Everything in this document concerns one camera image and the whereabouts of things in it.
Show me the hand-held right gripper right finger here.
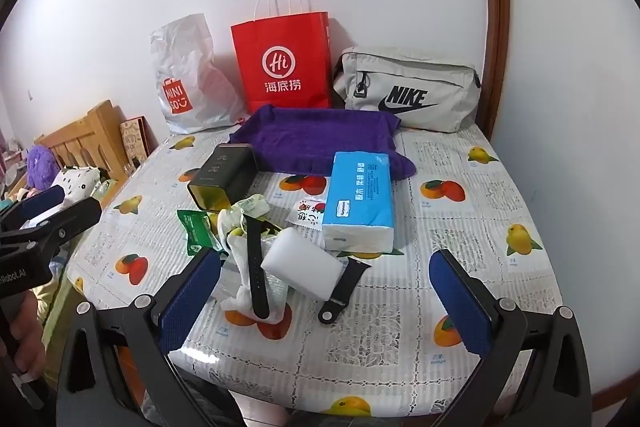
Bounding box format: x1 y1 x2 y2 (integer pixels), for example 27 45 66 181
429 248 593 427

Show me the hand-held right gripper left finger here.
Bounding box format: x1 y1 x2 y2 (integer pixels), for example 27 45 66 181
56 248 241 427

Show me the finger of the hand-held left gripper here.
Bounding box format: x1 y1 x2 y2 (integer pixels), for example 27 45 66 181
0 197 103 259
0 185 67 233

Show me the clear plastic bag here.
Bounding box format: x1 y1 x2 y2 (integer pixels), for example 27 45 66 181
212 267 251 303

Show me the white glove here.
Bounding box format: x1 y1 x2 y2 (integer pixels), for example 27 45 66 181
216 206 251 258
220 232 296 325

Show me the black watch strap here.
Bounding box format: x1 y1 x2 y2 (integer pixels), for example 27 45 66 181
243 218 273 320
318 257 372 324

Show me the green snack packet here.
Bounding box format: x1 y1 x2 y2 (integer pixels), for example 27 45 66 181
176 209 221 258

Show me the yellow toy car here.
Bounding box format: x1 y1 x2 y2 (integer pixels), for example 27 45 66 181
227 194 273 238

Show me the white sponge block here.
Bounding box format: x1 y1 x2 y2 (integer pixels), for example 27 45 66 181
261 227 349 303

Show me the small red white packet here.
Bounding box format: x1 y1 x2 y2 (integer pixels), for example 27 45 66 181
290 199 328 233

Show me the blue tissue pack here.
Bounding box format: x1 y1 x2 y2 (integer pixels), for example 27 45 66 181
321 151 396 254

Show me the purple fabric tray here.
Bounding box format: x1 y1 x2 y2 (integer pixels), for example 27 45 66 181
229 104 418 180

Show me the person's left hand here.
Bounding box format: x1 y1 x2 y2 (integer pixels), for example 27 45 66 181
0 289 48 388

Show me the purple plush toy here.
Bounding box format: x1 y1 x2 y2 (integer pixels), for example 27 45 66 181
26 144 61 190

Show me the white dotted pillow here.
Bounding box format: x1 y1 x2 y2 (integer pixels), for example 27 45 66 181
50 164 108 202

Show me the pale yellow bedsheet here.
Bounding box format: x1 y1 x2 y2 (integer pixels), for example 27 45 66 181
30 257 81 388

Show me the fruit printed tablecloth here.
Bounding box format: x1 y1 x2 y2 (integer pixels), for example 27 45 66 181
65 127 563 427

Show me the wooden headboard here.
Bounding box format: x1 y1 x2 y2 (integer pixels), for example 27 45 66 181
35 99 151 188

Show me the brown patterned box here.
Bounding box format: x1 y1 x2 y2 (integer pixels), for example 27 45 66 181
120 117 151 168

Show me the dark green tea tin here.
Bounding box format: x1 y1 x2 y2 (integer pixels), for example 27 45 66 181
187 144 258 212

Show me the white plastic shopping bag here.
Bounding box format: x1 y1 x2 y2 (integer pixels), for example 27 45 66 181
150 13 246 135

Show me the grey waist bag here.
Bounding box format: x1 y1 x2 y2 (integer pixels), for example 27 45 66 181
332 47 482 132

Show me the red paper bag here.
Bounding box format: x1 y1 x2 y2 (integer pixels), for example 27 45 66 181
230 0 333 114

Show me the brown wooden door frame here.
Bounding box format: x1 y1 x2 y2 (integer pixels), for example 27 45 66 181
477 0 511 142

